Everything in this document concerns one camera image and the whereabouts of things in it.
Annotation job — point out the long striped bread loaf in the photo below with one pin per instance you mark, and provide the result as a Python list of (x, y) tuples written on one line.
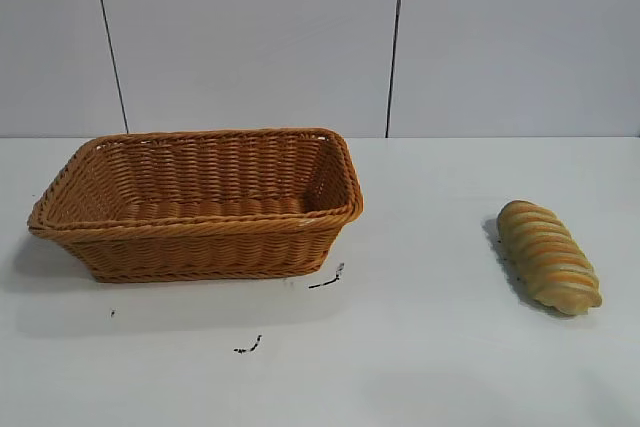
[(547, 257)]

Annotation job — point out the brown woven wicker basket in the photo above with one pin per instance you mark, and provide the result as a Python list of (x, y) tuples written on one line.
[(200, 247)]

